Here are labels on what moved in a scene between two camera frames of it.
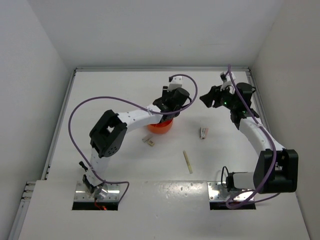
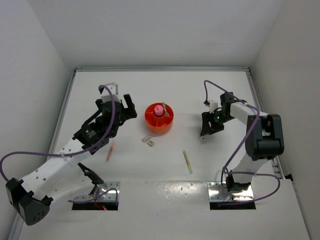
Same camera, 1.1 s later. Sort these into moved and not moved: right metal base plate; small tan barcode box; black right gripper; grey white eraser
Moved: black right gripper
Not moved: right metal base plate; small tan barcode box; grey white eraser
